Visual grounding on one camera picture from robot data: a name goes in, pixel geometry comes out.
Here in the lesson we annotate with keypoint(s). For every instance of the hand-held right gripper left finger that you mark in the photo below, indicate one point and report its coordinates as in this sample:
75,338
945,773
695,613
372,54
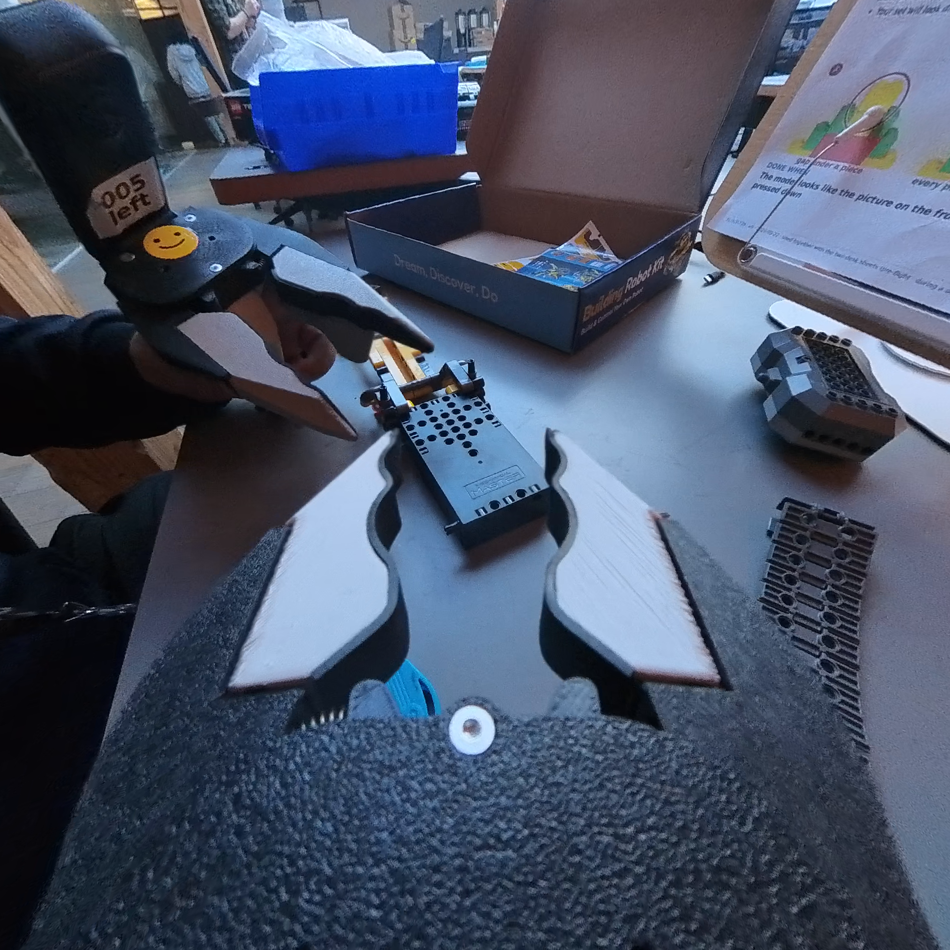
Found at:
326,579

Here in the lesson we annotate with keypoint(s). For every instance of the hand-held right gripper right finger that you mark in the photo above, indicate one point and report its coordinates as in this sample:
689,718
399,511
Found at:
631,586

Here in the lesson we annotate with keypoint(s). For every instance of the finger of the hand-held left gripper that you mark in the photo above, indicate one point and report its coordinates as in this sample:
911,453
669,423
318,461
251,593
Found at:
274,386
341,297

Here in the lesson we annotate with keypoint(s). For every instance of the blue brick separator tool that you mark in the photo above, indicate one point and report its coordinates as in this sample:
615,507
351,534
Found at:
412,694

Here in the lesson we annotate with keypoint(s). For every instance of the black perforated brick box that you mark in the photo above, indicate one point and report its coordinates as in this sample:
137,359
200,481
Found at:
475,460

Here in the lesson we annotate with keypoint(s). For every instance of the person's left forearm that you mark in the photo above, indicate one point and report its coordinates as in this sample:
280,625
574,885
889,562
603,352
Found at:
67,386

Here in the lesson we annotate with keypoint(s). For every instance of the grey desk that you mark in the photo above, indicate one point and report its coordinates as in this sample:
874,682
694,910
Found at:
668,415

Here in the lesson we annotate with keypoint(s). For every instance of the person's left hand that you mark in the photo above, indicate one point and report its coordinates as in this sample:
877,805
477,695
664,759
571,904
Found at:
300,334

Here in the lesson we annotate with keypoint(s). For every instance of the blue plastic bin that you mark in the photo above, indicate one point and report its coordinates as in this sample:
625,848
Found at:
356,119

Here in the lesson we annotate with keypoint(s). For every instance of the colourful printed booklet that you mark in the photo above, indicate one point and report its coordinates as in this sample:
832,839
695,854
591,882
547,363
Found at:
564,260

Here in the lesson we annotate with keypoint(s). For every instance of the clear plastic bag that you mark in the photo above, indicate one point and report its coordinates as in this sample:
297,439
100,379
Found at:
319,48

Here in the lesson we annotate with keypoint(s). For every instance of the grey brick model piece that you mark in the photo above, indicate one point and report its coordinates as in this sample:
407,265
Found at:
831,393

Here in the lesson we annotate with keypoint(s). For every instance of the dark blue cardboard box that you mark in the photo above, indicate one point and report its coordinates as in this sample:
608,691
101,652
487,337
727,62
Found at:
594,111

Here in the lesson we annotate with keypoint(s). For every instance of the wooden post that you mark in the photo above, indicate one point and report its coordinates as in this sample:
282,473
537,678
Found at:
89,460

